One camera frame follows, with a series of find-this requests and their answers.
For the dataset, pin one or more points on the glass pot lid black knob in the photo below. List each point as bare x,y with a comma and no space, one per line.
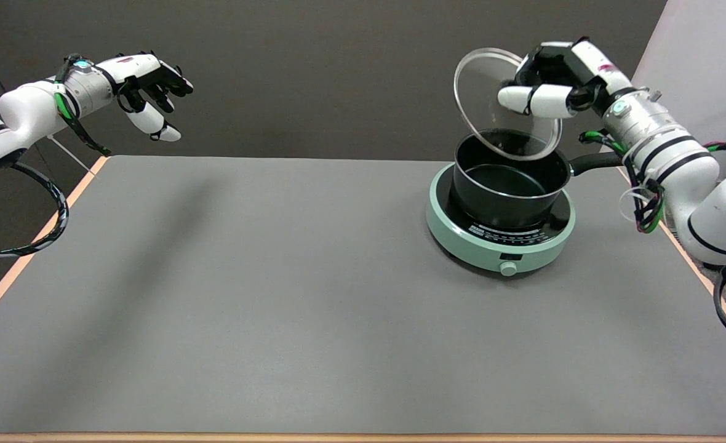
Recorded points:
480,92

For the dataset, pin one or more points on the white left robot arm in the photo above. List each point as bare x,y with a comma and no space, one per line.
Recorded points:
24,111

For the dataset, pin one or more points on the green round induction cooker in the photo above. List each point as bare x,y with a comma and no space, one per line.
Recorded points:
480,246

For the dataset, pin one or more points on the white partition panel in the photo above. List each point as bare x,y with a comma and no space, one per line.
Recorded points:
707,49

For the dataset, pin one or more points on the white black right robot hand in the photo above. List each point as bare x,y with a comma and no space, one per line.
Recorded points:
554,98

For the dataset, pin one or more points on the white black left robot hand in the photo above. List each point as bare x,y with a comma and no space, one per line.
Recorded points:
138,67

